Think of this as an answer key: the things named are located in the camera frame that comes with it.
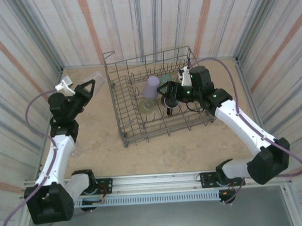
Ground white slotted cable duct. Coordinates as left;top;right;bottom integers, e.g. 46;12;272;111
73;191;222;209

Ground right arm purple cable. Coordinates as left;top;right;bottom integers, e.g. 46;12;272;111
187;53;302;206

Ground teal textured plastic cup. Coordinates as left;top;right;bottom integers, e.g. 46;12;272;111
160;73;173;86

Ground yellow translucent cup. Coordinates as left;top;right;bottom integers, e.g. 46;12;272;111
139;99;157;116

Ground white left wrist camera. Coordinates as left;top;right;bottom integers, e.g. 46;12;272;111
54;75;76;97

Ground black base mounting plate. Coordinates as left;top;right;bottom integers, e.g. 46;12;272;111
200;169;246;189
91;178;114;196

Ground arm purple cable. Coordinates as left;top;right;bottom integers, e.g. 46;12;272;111
187;53;302;206
0;88;83;226

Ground red black wire bundle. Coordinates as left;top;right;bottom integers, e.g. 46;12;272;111
95;184;107;204
224;181;237;197

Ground grey wire dish rack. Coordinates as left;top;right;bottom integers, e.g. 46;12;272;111
102;45;218;149

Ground lilac tall cup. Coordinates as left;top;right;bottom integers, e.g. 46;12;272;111
142;75;161;100

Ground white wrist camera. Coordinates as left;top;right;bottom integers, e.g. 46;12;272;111
177;66;192;88
54;75;76;97

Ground black mug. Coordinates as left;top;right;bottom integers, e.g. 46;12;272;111
160;91;181;118

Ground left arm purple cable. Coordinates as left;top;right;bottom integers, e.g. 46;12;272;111
0;88;83;226

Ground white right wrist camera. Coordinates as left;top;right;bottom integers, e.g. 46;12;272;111
177;66;192;88

